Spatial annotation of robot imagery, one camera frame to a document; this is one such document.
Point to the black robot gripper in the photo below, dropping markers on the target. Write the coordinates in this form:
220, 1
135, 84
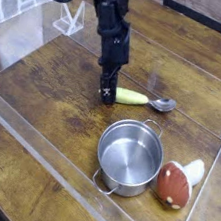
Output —
115, 38

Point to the green handled metal spoon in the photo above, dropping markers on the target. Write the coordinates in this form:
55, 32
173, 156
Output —
126, 96

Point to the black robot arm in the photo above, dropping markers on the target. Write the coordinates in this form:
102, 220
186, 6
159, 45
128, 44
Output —
121, 7

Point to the small steel pot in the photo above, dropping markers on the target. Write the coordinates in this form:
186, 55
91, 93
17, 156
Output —
130, 155

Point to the black strip on table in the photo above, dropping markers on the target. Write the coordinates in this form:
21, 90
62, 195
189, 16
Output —
192, 14

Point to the red plush mushroom toy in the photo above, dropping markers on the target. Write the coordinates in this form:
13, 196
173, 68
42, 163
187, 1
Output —
175, 182

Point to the clear acrylic front barrier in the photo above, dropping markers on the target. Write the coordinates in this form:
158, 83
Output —
64, 171

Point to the clear acrylic triangle bracket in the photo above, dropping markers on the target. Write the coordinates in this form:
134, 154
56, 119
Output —
69, 24

